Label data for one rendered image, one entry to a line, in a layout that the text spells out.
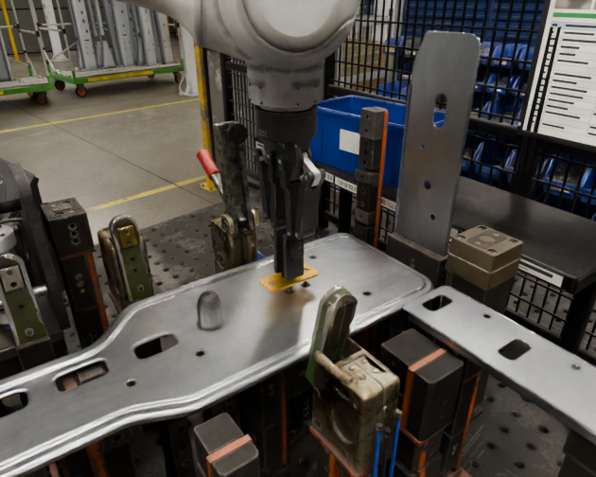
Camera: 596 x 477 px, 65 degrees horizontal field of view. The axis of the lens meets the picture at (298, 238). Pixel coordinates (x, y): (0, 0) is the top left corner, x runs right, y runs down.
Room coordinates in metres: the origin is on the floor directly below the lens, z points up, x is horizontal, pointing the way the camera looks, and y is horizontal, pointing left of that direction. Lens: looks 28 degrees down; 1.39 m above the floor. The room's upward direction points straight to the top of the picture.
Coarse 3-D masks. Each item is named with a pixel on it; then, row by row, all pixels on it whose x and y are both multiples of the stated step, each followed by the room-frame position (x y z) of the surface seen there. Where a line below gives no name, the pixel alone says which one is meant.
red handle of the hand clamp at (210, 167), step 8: (200, 152) 0.78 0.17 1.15; (208, 152) 0.78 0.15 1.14; (200, 160) 0.77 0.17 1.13; (208, 160) 0.77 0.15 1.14; (208, 168) 0.76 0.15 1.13; (216, 168) 0.76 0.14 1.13; (208, 176) 0.75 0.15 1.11; (216, 176) 0.75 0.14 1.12; (216, 184) 0.74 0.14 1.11; (240, 216) 0.69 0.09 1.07; (240, 224) 0.69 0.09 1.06
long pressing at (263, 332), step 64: (320, 256) 0.68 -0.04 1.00; (384, 256) 0.68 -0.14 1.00; (128, 320) 0.51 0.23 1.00; (192, 320) 0.51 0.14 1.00; (256, 320) 0.51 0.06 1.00; (384, 320) 0.52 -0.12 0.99; (0, 384) 0.39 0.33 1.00; (192, 384) 0.39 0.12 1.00; (0, 448) 0.31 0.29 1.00; (64, 448) 0.31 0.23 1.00
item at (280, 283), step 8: (304, 264) 0.61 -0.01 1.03; (304, 272) 0.59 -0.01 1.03; (312, 272) 0.59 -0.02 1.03; (264, 280) 0.56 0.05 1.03; (272, 280) 0.56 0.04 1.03; (280, 280) 0.56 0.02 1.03; (296, 280) 0.56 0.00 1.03; (304, 280) 0.57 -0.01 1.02; (272, 288) 0.55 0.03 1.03; (280, 288) 0.55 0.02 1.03
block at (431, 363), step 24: (408, 336) 0.50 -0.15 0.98; (384, 360) 0.48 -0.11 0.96; (408, 360) 0.45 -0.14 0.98; (432, 360) 0.45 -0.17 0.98; (456, 360) 0.45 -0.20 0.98; (408, 384) 0.44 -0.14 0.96; (432, 384) 0.41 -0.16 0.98; (456, 384) 0.44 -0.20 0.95; (408, 408) 0.43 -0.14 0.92; (432, 408) 0.42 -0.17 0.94; (408, 432) 0.43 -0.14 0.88; (432, 432) 0.42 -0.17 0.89; (408, 456) 0.43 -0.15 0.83; (432, 456) 0.45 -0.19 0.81
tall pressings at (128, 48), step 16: (80, 0) 7.72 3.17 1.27; (96, 0) 7.94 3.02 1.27; (112, 0) 8.12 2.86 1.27; (80, 16) 7.67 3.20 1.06; (96, 16) 7.94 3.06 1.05; (112, 16) 8.27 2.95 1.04; (128, 16) 8.48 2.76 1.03; (144, 16) 8.16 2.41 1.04; (160, 16) 8.37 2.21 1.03; (80, 32) 7.63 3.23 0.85; (96, 32) 8.08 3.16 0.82; (112, 32) 8.24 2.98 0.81; (128, 32) 8.18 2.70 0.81; (144, 32) 8.13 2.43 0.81; (160, 32) 8.36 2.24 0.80; (80, 48) 7.65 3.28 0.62; (96, 48) 8.05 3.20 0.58; (112, 48) 8.25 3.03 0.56; (128, 48) 8.13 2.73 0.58; (144, 48) 8.14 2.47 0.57; (160, 48) 8.37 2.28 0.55; (80, 64) 7.79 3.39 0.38; (96, 64) 7.78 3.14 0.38; (112, 64) 7.89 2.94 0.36; (128, 64) 8.08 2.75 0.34
